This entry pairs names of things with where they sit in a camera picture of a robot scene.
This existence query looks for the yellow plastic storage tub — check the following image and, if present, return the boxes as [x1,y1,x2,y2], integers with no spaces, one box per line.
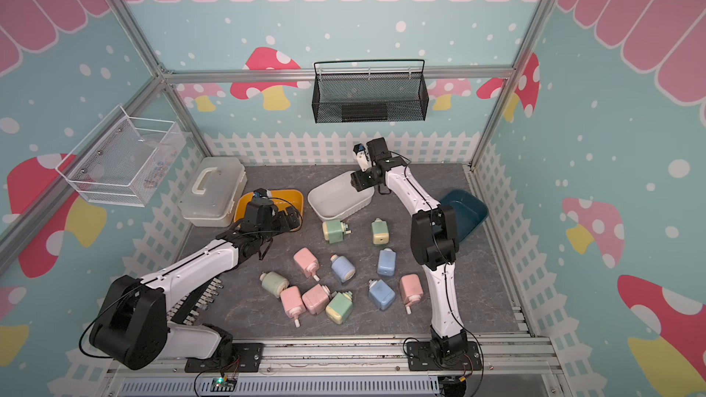
[233,189,304,222]

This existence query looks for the white plastic storage tub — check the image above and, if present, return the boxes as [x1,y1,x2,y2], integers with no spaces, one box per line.
[307,171,375,222]

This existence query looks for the dark teal storage tub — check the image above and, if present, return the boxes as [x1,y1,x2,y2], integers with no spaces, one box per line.
[441,189,488,242]

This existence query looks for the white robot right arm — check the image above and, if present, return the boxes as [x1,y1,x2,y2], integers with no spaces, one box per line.
[350,138,469,366]

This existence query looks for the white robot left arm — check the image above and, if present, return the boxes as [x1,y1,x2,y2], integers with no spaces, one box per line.
[79,194,303,371]

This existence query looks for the white lidded plastic case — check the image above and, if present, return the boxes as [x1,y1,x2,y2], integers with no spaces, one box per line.
[178,156,247,227]

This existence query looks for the pink sharpener upper left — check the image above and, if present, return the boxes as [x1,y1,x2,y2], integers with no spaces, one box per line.
[293,247,320,281]

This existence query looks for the pink sharpener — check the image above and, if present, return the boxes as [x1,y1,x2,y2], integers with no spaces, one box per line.
[293,247,320,281]
[302,284,331,315]
[399,274,424,314]
[281,286,307,328]

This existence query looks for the pale green round sharpener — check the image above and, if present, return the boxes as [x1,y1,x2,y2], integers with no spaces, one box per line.
[259,271,290,299]

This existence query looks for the green sharpener near tubs left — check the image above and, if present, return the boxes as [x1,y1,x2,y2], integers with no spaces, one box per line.
[322,220,351,244]

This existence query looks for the green sharpener tubs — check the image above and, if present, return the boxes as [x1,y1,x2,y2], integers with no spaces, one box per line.
[322,220,351,244]
[371,218,390,246]

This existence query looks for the green sharpener near tubs right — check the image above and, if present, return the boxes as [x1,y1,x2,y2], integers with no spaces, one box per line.
[371,218,390,246]

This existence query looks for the pink sharpener lower left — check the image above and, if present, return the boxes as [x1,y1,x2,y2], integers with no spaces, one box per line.
[281,286,307,328]

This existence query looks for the blue sharpener centre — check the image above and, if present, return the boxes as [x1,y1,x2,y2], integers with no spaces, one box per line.
[330,255,356,285]

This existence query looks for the blue sharpener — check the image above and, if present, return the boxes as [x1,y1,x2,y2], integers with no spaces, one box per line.
[330,255,356,285]
[369,279,395,311]
[377,248,396,277]

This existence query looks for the pink sharpener lower centre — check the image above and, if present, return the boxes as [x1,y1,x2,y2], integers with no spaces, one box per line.
[302,284,331,315]

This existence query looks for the blue sharpener upper right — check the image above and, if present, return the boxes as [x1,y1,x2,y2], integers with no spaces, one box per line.
[377,248,396,277]

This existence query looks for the green sharpener lower centre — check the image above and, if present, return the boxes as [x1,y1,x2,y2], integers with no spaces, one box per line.
[325,292,353,325]

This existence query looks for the pink sharpener far right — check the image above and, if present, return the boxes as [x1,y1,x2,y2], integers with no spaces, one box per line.
[399,274,424,314]

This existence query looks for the blue sharpener lower right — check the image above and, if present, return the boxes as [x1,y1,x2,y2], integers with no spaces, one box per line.
[369,279,395,311]

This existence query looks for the green circuit board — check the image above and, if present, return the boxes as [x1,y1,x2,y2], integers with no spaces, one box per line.
[209,376,237,393]

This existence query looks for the black wire mesh basket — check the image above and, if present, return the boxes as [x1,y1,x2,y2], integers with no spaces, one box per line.
[312,59,429,124]

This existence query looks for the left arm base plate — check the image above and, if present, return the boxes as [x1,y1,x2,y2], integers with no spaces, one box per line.
[185,343,265,374]

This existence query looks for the white wire wall basket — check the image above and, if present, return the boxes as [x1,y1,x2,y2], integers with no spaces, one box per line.
[55,106,187,208]

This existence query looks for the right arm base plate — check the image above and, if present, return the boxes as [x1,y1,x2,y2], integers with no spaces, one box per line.
[402,337,483,372]

